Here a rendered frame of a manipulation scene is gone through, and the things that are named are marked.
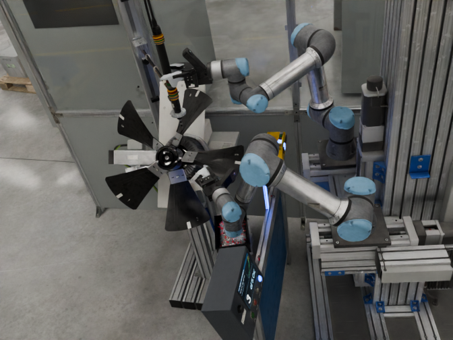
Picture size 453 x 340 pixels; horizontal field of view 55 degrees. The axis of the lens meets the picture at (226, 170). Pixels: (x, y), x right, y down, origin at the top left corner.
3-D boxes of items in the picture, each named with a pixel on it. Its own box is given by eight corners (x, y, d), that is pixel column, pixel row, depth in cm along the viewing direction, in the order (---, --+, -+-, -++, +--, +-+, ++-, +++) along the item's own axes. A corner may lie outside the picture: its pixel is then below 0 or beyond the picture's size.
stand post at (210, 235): (214, 253, 316) (178, 121, 243) (226, 254, 313) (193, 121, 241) (212, 258, 313) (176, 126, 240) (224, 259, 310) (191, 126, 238)
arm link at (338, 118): (340, 146, 207) (340, 122, 198) (321, 133, 217) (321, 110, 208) (359, 135, 210) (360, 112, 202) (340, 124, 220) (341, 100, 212)
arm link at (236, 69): (249, 80, 178) (247, 61, 173) (223, 83, 180) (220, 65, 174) (249, 71, 184) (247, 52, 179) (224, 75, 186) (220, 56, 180)
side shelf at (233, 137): (187, 135, 289) (186, 131, 287) (240, 135, 280) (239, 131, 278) (176, 158, 272) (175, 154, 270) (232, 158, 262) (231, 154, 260)
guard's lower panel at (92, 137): (98, 204, 370) (56, 115, 312) (430, 221, 301) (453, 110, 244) (97, 207, 367) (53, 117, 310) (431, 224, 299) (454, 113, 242)
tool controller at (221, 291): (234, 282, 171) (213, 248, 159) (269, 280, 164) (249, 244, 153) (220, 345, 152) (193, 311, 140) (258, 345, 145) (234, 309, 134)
